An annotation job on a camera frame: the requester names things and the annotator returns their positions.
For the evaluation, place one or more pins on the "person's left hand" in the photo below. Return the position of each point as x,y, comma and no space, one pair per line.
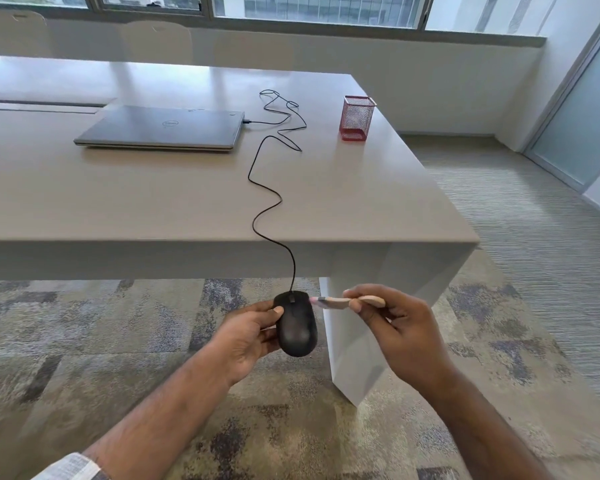
237,339

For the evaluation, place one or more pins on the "person's right hand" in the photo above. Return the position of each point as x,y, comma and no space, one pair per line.
410,339

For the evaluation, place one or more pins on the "person's left thumb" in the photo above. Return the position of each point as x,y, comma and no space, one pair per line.
266,311

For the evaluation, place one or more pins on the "person's right thumb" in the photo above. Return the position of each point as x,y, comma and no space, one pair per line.
357,303

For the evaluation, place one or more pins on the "small wooden brush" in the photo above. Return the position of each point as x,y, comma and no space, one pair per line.
345,301

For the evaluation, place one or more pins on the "black computer mouse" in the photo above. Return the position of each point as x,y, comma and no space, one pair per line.
296,323

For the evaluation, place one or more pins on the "person's left forearm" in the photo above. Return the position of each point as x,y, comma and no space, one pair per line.
150,419

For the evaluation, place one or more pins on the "person's right forearm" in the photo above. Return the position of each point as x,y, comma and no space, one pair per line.
485,429

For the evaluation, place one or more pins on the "red mesh pen holder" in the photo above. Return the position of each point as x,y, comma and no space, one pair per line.
356,118

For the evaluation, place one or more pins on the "grey closed laptop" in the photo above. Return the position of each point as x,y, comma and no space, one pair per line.
162,128

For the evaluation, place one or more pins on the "white patterned sleeve cuff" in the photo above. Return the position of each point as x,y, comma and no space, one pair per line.
72,468

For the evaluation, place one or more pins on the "white chair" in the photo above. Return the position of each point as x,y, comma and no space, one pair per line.
156,42
11,34

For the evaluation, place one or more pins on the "frosted glass door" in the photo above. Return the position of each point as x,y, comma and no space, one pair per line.
577,112

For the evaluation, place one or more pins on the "window frame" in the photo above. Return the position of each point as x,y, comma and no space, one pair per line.
260,17

